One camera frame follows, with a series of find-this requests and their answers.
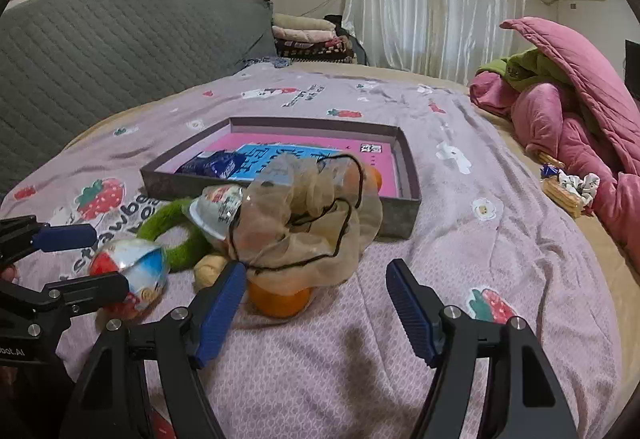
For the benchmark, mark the pink folded blanket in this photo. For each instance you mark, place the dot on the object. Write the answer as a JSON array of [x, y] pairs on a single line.
[[305, 35]]

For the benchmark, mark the orange mandarin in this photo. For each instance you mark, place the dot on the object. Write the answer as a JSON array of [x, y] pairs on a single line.
[[376, 181], [280, 303]]

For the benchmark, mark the blue candy wrapper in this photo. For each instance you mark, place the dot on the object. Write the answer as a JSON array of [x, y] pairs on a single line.
[[550, 171]]

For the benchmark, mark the black bag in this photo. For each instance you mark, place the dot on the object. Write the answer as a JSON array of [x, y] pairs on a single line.
[[335, 25]]

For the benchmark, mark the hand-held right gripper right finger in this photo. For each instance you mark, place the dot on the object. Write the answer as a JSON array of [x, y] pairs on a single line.
[[410, 314]]

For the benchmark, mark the pink and blue book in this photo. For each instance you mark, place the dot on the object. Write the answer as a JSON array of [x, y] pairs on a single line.
[[325, 146]]

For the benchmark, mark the pink box lid tray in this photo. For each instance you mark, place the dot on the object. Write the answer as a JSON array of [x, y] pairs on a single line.
[[400, 219]]

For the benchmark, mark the green blanket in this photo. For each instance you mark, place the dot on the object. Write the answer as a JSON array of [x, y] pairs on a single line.
[[525, 64]]

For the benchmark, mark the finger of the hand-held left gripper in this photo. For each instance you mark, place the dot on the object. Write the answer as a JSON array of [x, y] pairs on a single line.
[[65, 237], [95, 290]]

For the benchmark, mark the pink quilt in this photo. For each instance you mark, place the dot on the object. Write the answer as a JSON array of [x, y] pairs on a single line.
[[590, 129]]

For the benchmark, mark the beige folded towel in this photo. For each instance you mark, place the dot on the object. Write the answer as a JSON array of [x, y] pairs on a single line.
[[300, 21]]

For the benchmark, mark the clear jelly snack packet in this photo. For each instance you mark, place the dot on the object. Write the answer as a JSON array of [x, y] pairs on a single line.
[[215, 214]]

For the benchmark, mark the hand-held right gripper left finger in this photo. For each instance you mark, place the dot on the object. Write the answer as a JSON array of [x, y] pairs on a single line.
[[220, 314]]

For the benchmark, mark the black television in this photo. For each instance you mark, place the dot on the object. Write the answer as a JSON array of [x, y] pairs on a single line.
[[634, 69]]

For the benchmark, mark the red and white snack packet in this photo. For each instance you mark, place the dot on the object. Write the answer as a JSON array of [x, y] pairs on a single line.
[[135, 269]]

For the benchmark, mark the white printed scrunchie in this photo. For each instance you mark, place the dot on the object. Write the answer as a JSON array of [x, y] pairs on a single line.
[[582, 184]]

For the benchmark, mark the dark patterned folded blanket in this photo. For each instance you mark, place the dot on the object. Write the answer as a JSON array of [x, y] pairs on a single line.
[[310, 50]]

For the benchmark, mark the grey quilted headboard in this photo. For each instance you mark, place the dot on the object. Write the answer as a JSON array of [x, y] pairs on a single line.
[[100, 59]]

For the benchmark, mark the small beige round snack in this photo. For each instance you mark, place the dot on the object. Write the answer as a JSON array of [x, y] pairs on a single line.
[[207, 270]]

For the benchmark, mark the purple strawberry printed blanket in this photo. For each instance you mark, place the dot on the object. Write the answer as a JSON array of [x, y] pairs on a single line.
[[350, 359]]

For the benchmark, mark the dark blue snack packet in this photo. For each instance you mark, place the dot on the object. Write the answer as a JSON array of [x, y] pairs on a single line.
[[215, 165]]

